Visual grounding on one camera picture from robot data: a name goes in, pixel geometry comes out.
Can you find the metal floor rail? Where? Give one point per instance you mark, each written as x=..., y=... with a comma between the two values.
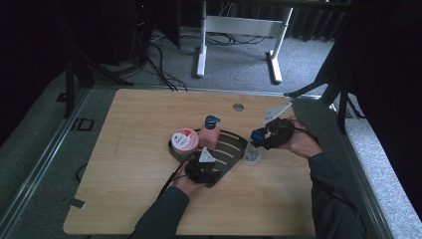
x=43, y=156
x=368, y=192

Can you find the dark curtain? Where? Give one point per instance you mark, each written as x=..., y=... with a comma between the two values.
x=23, y=59
x=391, y=66

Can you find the black metal stand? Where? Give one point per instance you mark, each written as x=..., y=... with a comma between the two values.
x=342, y=106
x=69, y=86

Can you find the black slotted corner shelf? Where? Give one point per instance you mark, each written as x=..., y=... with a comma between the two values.
x=232, y=149

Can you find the pink bottle with blue pump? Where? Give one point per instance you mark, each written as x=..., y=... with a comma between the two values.
x=209, y=137

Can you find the person's right hand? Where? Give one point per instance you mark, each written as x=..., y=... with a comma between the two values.
x=305, y=142

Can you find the black rectangular floor bracket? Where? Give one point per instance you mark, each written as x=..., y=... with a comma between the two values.
x=83, y=119

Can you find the white desk frame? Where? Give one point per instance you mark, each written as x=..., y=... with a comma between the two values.
x=242, y=25

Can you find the grey round table grommet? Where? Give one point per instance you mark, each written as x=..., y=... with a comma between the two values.
x=238, y=107

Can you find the person's left hand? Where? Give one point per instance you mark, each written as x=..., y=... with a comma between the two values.
x=185, y=186

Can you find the pink jar with lid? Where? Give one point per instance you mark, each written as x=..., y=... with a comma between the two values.
x=184, y=142

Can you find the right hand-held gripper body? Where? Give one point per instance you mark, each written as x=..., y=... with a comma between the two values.
x=280, y=132

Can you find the dark computer tower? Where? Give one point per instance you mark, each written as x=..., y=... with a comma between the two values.
x=139, y=30

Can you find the white bottle with blue cap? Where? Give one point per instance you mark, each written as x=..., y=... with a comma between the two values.
x=252, y=156

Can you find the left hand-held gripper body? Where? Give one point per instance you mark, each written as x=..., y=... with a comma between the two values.
x=202, y=171

